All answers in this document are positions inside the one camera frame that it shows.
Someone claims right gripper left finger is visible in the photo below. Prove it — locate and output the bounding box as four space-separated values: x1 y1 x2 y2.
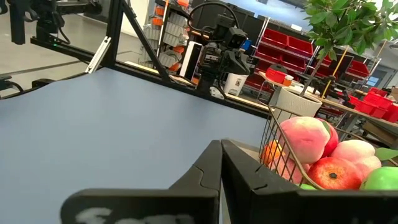
60 139 223 224

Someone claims white plant pot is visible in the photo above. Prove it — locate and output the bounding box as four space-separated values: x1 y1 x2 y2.
269 86 323 124

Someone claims silver metal bracket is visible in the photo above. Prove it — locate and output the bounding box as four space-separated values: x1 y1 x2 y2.
209 86 225 100
84 36 112 75

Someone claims small green leafy tree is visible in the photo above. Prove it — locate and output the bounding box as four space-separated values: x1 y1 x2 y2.
303 0 398 97

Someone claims red apple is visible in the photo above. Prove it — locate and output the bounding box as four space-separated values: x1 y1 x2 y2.
307 156 364 191
316 118 340 158

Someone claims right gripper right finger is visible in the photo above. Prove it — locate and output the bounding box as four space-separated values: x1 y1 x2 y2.
220 139 398 224

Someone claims pink peach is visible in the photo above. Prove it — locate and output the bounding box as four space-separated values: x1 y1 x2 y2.
329 139 398 179
279 116 331 165
269 157 312 185

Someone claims wooden workbench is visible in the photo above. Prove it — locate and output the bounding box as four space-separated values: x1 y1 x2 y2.
257 71 398 138

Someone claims yellow pole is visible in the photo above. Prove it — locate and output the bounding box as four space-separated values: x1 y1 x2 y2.
322 46 349 99

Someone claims black aluminium table frame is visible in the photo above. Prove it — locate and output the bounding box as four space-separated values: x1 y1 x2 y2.
29 0 271 119

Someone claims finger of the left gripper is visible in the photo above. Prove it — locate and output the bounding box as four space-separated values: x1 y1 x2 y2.
228 49 251 76

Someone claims copper wire basket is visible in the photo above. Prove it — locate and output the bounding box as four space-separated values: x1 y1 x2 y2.
257 79 398 191

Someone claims white trash bin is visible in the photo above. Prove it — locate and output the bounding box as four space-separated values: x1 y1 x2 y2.
223 72 250 97

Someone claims black equipment on beam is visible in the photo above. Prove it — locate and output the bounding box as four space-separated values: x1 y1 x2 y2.
6 0 104 45

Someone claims white rectangular device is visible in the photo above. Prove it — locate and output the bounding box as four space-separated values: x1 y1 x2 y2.
179 40 203 82

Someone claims beige mat with grey border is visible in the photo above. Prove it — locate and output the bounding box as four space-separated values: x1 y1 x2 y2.
228 139 265 166

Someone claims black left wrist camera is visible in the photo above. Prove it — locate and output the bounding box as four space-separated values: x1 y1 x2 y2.
223 26 249 50

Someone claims small orange-red fruit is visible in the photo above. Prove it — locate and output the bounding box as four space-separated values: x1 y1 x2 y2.
260 139 286 166

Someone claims shelf of grey trays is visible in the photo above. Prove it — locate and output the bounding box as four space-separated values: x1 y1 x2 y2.
139 0 191 74

